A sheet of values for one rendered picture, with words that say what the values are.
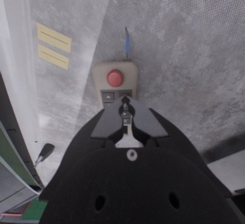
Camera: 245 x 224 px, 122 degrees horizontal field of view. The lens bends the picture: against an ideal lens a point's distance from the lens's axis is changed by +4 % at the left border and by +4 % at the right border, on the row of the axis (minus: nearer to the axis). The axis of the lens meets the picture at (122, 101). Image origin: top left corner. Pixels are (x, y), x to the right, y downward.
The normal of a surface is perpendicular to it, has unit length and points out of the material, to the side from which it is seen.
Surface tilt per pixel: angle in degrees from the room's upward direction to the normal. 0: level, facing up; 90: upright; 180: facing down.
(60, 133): 0
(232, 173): 90
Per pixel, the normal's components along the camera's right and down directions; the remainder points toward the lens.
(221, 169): -0.88, -0.40
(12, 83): 0.39, 0.62
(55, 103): 0.00, 0.50
